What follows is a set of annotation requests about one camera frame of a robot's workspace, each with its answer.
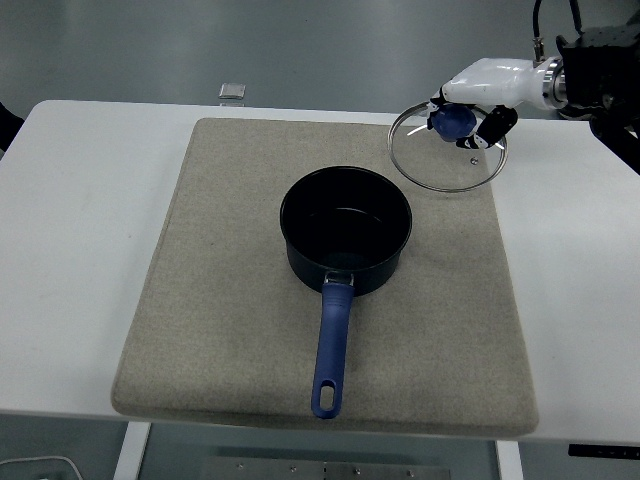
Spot white table leg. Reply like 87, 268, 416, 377
494, 439, 524, 480
112, 422, 152, 480

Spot black table control panel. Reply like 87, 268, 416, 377
568, 443, 640, 459

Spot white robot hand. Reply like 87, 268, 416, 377
425, 57, 549, 151

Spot beige fabric mat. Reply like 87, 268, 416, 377
109, 117, 541, 440

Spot glass lid with blue knob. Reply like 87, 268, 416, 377
388, 97, 509, 193

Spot black pot with blue handle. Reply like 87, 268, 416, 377
278, 165, 414, 420

